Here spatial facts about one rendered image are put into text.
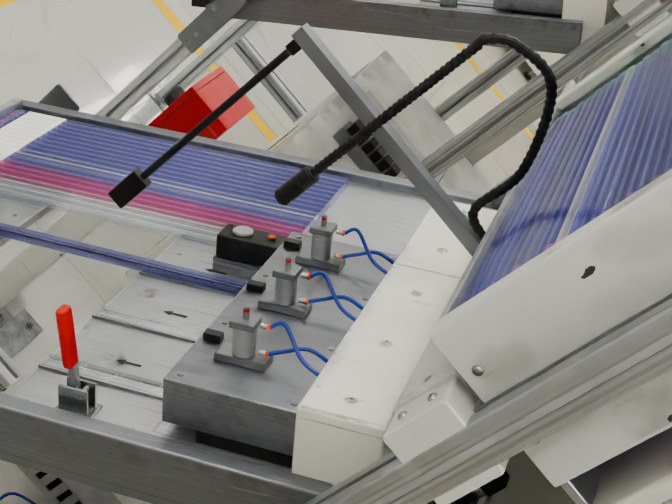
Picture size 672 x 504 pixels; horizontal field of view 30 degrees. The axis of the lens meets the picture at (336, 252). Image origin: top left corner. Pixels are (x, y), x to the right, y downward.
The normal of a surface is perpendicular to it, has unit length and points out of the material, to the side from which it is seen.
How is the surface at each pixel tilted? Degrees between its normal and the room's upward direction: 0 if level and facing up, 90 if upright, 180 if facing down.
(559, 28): 90
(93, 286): 0
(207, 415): 90
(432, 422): 90
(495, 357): 90
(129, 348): 43
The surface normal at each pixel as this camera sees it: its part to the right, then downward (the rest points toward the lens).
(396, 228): 0.08, -0.89
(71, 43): 0.70, -0.51
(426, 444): -0.32, 0.40
